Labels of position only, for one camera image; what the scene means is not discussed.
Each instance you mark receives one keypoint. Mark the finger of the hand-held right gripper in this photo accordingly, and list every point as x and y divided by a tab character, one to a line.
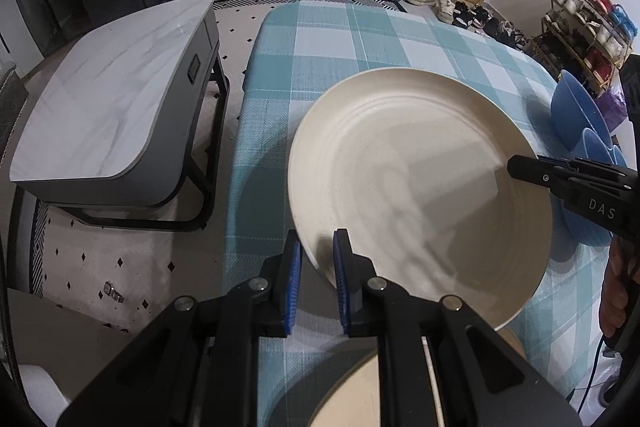
595	169
535	174

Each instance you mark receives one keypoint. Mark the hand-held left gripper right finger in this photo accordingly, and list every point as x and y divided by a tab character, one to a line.
342	287

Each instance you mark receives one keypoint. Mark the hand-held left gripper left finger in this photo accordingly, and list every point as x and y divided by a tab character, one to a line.
292	292

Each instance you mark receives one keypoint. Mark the cream plate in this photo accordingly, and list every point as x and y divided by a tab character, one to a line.
400	167
350	392

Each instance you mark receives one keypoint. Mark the person's right hand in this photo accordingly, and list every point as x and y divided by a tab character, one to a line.
617	287

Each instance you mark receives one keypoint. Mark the purple bag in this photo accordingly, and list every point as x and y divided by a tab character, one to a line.
614	107

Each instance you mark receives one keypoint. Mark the wooden shoe rack with shoes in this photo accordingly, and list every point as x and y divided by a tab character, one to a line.
585	32

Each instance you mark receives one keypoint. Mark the black and white patterned rug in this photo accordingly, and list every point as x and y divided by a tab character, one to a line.
150	267

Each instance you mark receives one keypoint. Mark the row of shoes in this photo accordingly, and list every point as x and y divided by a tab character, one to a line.
465	12

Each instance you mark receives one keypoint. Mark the small metal object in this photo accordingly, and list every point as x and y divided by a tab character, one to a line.
114	292

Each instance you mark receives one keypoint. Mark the teal checked tablecloth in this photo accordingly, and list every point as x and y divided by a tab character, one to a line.
380	42

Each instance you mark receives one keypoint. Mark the grey marble coffee table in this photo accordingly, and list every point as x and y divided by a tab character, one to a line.
115	92

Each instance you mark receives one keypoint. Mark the dark grey sofa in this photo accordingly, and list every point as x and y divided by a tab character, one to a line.
10	107

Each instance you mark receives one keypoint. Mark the white curtain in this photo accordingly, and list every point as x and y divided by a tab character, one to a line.
20	27

